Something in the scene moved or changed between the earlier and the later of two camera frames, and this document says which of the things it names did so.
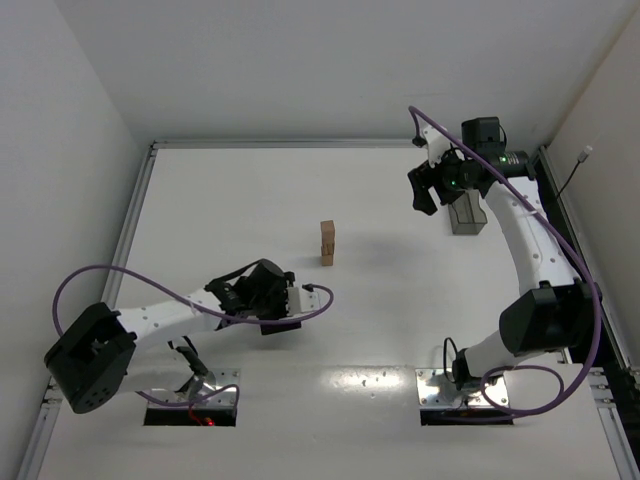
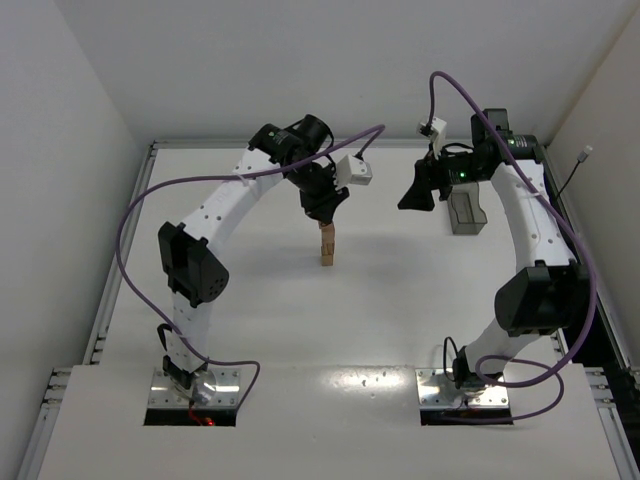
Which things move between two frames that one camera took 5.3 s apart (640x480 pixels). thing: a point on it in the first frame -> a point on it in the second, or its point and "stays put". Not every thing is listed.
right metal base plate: x=433 y=389 stays put
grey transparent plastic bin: x=466 y=214 stays put
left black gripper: x=279 y=326 -> x=320 y=201
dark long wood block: x=328 y=249 stays put
